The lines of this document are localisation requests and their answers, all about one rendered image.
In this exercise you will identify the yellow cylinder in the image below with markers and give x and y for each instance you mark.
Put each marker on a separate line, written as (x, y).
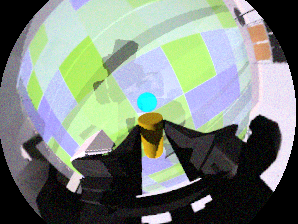
(151, 133)

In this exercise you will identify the cyan circle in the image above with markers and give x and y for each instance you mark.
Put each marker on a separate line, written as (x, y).
(147, 102)

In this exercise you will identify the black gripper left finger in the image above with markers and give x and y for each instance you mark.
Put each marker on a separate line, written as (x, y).
(125, 161)

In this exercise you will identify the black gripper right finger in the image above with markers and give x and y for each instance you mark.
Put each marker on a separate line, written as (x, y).
(193, 148)

